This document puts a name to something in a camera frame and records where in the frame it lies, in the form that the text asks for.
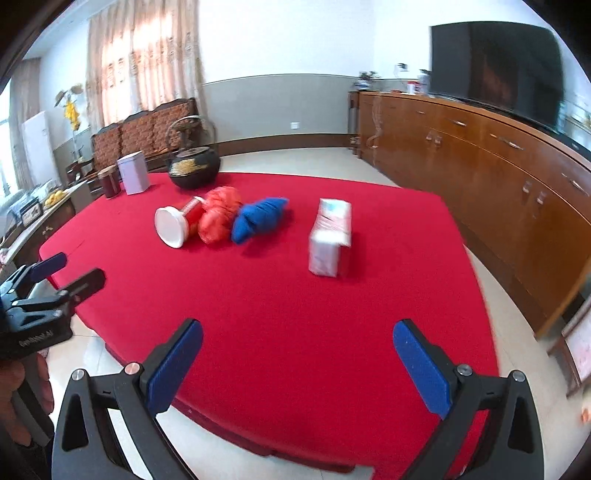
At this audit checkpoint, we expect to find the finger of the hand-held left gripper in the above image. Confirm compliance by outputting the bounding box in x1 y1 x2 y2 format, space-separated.
0 251 68 301
9 268 107 315

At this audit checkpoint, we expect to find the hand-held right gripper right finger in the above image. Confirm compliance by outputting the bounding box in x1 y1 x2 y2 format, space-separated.
392 318 543 480

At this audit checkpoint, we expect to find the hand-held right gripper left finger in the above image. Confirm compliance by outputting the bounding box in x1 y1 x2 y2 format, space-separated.
52 318 205 480

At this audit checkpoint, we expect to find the white and red carton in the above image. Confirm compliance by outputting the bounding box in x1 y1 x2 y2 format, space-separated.
308 198 352 278

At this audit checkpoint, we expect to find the person's left hand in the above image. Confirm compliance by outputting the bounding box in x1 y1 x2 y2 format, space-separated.
0 356 54 448

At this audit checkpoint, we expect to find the wooden sideboard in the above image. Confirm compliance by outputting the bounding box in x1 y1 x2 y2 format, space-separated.
0 180 93 278

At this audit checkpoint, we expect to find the dark red jar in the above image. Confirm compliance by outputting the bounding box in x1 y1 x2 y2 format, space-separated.
97 166 122 199

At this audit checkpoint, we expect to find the red tablecloth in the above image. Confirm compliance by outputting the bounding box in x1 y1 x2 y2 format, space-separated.
38 172 502 474

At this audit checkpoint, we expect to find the white refrigerator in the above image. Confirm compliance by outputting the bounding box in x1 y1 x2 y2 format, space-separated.
22 111 59 186

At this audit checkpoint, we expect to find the white tin box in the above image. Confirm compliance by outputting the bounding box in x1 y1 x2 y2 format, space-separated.
117 151 151 195

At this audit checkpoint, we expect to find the plain beige curtain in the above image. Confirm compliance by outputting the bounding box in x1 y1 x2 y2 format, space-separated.
9 58 42 190

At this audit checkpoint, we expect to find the wooden chair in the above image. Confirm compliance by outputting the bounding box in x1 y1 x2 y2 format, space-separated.
547 295 591 400

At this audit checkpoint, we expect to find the red plastic bag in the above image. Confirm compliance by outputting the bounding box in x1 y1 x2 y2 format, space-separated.
198 186 243 244

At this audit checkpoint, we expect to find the black iron teapot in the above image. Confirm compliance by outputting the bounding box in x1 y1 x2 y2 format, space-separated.
166 115 221 190

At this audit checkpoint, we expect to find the wooden sofa bench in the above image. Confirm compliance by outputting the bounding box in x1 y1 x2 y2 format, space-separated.
66 97 199 186

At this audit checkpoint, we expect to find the blue cloth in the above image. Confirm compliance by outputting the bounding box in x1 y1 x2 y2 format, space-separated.
231 198 291 244

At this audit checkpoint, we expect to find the long wooden cabinet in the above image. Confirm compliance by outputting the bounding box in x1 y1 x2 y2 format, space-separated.
358 90 591 337

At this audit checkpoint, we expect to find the beige patterned curtain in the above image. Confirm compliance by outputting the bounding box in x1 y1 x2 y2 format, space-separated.
85 0 206 134

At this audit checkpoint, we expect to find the black television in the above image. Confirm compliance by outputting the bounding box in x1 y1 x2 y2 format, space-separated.
429 21 571 134

